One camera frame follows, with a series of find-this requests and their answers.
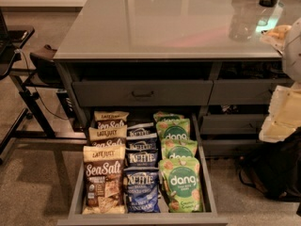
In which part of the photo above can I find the blue kettle chip bag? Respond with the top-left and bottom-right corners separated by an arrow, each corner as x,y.
126,134 -> 157,150
126,149 -> 158,167
127,122 -> 155,137
124,167 -> 160,213

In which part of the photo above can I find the rear green Dang bag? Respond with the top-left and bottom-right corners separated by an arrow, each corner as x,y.
153,111 -> 184,122

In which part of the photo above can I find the black bag on floor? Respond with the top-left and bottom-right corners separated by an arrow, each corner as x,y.
239,130 -> 301,202

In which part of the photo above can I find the black chair seat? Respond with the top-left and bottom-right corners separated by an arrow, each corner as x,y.
29,44 -> 63,88

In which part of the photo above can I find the front brown sea salt bag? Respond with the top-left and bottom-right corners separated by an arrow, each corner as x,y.
83,145 -> 125,214

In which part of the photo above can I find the closed grey top left drawer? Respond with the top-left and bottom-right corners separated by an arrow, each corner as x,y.
72,80 -> 213,107

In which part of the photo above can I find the grey right middle drawer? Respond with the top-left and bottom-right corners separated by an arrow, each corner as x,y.
200,114 -> 265,135

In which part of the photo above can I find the grey cabinet counter unit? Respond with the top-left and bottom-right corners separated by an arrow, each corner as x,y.
55,0 -> 301,157

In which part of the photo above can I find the brown sea salt bag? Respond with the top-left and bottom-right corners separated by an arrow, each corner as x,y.
94,111 -> 129,129
88,125 -> 127,147
83,145 -> 125,214

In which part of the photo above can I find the rear brown sea salt bag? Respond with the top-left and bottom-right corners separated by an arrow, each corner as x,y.
94,111 -> 129,129

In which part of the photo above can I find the black standing desk frame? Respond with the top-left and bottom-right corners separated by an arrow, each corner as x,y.
0,9 -> 87,166

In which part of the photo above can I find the green dang bag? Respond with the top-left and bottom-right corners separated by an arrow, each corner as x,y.
159,157 -> 203,213
161,138 -> 198,159
156,119 -> 190,139
153,111 -> 184,122

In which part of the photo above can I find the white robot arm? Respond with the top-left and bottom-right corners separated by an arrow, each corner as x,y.
259,18 -> 301,143

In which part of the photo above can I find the front green Dang bag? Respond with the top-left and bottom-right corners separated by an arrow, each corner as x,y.
159,157 -> 203,213

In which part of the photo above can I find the open grey middle drawer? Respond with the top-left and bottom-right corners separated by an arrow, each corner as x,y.
56,114 -> 228,226

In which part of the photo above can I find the grey top right drawer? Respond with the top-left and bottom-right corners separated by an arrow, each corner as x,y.
209,79 -> 283,105

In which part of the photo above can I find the black cable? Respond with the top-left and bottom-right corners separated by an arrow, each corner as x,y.
14,48 -> 70,121

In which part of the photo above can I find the middle brown sea salt bag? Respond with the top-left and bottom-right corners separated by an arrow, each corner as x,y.
88,125 -> 127,147

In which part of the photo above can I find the black power strip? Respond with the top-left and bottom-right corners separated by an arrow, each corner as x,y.
56,89 -> 75,118

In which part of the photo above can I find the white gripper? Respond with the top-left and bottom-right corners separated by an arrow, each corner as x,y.
259,85 -> 301,143

